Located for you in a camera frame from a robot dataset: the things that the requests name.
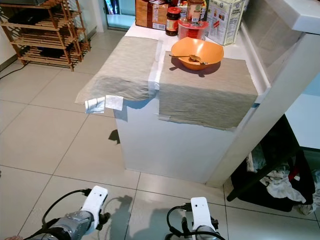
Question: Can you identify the black storage rack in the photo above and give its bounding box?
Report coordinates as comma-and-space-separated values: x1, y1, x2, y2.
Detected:
226, 114, 320, 213

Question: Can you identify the red instant noodle cup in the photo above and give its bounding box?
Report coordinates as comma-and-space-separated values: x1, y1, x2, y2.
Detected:
177, 19, 209, 41

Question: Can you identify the wooden slatted rack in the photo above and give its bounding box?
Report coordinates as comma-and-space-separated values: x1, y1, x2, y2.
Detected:
0, 0, 91, 71

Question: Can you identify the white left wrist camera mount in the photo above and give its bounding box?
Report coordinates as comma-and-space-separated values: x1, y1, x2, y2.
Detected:
82, 185, 109, 235

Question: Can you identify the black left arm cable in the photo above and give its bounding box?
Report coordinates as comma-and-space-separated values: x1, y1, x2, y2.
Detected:
25, 188, 92, 240

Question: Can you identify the orange bowl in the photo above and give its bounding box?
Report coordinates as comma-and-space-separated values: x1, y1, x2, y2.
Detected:
170, 36, 224, 70

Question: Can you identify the jar with brown lid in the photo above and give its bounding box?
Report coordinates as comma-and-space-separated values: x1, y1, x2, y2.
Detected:
186, 0, 206, 23

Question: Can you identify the glass door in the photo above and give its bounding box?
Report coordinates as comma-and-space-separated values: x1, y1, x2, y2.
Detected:
104, 0, 137, 30

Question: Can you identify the white printed carton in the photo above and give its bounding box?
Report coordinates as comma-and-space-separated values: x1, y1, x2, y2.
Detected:
206, 0, 248, 46

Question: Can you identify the white crumpled cloth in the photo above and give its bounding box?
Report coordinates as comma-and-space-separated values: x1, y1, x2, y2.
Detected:
262, 167, 306, 203

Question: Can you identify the white plastic bag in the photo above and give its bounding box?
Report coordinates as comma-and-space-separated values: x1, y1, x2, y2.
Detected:
299, 170, 320, 216

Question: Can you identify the white fabric label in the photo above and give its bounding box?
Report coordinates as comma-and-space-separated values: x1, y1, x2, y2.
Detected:
84, 97, 106, 114
104, 95, 125, 111

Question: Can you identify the black floor cable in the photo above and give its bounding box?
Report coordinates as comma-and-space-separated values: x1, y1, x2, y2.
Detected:
0, 60, 27, 81

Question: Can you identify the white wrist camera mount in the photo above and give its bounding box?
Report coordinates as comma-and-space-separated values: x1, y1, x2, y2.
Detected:
82, 185, 109, 235
190, 197, 212, 231

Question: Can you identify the metal spoon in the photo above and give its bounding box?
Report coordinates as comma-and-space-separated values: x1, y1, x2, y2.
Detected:
169, 53, 198, 62

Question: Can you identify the dark jar with red lid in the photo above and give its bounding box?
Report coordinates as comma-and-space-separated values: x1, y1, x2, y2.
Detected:
165, 6, 182, 36

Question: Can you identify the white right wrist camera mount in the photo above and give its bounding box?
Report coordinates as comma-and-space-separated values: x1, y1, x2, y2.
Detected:
190, 197, 212, 231

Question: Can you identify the brown food box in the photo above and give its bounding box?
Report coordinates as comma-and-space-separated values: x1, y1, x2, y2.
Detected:
135, 0, 168, 30

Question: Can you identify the grey linen placemat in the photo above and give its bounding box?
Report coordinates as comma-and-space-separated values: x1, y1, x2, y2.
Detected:
75, 36, 163, 103
157, 51, 260, 131

